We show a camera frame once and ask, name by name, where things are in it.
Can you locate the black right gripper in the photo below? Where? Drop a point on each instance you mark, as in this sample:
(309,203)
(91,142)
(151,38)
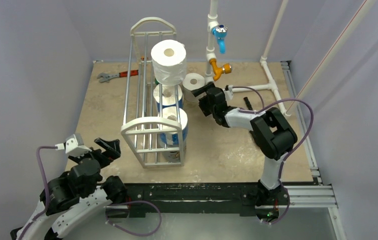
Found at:
(207,93)

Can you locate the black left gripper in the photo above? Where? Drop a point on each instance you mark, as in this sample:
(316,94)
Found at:
(112,151)

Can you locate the blue white packaged roll back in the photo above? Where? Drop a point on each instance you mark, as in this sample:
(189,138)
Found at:
(168,96)

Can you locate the blue white packaged roll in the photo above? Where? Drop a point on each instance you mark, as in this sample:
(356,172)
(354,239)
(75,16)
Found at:
(172,138)
(168,96)

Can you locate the unwrapped white paper roll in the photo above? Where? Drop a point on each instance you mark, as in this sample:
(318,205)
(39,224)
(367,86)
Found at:
(169,60)

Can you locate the white metal shelf rack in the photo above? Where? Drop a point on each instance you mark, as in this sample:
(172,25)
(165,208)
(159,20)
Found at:
(142,122)

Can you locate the blue white packaged roll front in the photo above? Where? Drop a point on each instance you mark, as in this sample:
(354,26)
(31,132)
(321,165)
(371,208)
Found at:
(172,138)

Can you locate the grey paper roll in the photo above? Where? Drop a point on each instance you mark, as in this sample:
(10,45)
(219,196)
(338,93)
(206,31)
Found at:
(172,156)

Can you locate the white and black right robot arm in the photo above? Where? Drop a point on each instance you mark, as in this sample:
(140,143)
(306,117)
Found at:
(269,129)

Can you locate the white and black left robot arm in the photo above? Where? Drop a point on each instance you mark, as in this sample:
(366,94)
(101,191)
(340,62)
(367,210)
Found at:
(77,194)

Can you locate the orange faucet valve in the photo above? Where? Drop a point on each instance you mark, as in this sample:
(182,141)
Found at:
(218,71)

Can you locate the black screwdriver tool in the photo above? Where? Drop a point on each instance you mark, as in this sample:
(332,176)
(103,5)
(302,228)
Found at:
(248,104)

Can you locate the blue faucet valve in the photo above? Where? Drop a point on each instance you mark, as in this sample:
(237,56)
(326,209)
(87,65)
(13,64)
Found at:
(220,32)

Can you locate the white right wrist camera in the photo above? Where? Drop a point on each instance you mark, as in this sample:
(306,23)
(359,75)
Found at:
(228,92)

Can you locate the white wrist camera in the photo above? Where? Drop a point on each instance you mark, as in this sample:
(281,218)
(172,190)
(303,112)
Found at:
(73,146)
(228,92)

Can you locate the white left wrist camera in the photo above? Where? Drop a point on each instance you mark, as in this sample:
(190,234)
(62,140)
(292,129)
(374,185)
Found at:
(73,146)

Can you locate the red handled pliers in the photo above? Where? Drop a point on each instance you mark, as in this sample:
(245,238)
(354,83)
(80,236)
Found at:
(105,77)

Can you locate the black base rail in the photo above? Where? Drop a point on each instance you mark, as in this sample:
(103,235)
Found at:
(247,199)

